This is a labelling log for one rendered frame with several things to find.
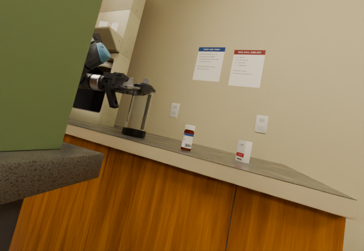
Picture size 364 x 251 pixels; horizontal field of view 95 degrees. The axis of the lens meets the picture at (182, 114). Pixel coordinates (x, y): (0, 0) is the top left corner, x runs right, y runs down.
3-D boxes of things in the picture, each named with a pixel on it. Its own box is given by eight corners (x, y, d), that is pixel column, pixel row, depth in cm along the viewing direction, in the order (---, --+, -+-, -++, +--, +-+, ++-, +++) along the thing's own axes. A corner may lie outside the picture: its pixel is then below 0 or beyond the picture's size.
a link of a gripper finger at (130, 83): (137, 75, 71) (122, 76, 75) (134, 88, 70) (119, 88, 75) (142, 78, 73) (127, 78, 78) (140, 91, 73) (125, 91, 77)
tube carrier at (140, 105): (148, 135, 80) (158, 92, 82) (141, 135, 70) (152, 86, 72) (127, 131, 81) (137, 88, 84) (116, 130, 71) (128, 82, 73)
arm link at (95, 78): (88, 87, 76) (98, 92, 85) (97, 88, 76) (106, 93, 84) (91, 71, 77) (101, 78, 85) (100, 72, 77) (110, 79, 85)
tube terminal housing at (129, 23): (95, 121, 135) (118, 34, 143) (127, 129, 123) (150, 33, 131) (65, 117, 112) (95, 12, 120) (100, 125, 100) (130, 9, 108)
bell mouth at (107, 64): (110, 75, 130) (112, 68, 131) (128, 77, 123) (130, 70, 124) (91, 65, 114) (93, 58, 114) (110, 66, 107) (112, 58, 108)
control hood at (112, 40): (83, 51, 117) (87, 38, 118) (119, 52, 105) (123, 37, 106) (67, 42, 106) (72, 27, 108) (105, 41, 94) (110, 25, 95)
